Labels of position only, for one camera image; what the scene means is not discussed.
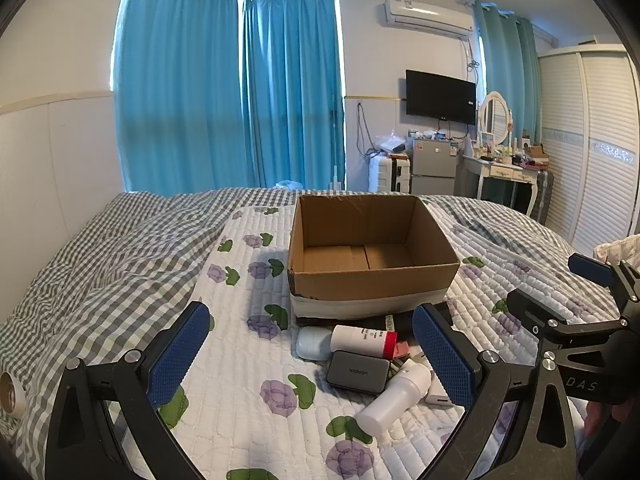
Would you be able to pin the small grey fridge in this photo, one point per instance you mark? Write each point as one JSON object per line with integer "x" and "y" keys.
{"x": 433, "y": 165}

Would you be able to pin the teal curtain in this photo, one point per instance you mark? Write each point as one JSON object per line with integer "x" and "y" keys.
{"x": 505, "y": 60}

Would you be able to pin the light blue small case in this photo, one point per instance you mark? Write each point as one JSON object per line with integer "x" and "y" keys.
{"x": 312, "y": 344}

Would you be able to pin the white slatted wardrobe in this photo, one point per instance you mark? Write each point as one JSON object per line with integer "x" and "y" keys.
{"x": 595, "y": 150}

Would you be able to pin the dark grey charger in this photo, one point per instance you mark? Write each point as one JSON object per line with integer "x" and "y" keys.
{"x": 356, "y": 371}

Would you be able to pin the white power adapter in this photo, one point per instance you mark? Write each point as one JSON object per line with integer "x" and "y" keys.
{"x": 436, "y": 391}

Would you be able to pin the wide blue curtain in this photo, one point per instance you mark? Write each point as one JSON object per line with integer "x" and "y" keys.
{"x": 175, "y": 85}

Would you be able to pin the narrow blue curtain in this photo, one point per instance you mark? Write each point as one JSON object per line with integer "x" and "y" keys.
{"x": 295, "y": 90}

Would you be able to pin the oval white vanity mirror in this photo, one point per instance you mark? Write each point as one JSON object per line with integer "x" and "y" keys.
{"x": 495, "y": 117}

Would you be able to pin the white vanity table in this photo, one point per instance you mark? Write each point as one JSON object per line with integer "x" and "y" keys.
{"x": 505, "y": 171}

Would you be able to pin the person's right hand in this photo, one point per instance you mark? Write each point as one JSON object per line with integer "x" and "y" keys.
{"x": 597, "y": 417}

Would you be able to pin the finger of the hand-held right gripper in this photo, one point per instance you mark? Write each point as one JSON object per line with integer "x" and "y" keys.
{"x": 535, "y": 307}
{"x": 590, "y": 266}

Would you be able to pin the white air conditioner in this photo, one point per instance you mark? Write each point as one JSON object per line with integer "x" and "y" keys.
{"x": 427, "y": 16}

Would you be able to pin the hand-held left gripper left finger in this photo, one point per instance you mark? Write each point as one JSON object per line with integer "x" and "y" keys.
{"x": 177, "y": 355}

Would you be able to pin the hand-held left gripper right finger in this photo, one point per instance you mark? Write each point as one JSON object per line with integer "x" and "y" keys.
{"x": 442, "y": 355}

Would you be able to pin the brown tape roll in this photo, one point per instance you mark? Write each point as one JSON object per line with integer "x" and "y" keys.
{"x": 10, "y": 396}

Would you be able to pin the small brown cardboard box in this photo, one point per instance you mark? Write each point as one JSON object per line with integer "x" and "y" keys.
{"x": 535, "y": 151}

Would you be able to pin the white tube with red cap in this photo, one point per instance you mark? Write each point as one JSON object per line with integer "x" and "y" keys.
{"x": 360, "y": 338}

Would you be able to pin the black wall television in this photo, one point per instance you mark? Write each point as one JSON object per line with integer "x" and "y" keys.
{"x": 440, "y": 96}

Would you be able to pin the clear plastic bag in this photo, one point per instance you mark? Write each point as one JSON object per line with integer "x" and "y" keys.
{"x": 290, "y": 185}

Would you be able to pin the plastic bag on suitcase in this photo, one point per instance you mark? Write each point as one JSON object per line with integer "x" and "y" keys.
{"x": 390, "y": 142}

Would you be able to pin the floral quilted mat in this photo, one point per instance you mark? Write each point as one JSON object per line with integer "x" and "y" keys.
{"x": 250, "y": 360}

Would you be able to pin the grey checked bedsheet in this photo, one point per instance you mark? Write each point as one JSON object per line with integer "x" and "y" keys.
{"x": 125, "y": 260}

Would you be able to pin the white plastic bottle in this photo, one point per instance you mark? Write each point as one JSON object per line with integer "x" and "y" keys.
{"x": 392, "y": 400}

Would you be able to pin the dark grey suitcase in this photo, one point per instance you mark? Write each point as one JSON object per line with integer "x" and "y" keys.
{"x": 542, "y": 192}

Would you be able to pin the cream cloth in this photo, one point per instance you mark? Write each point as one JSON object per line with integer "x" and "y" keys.
{"x": 617, "y": 247}

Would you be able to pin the white suitcase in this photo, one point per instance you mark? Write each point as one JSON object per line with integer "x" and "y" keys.
{"x": 380, "y": 175}

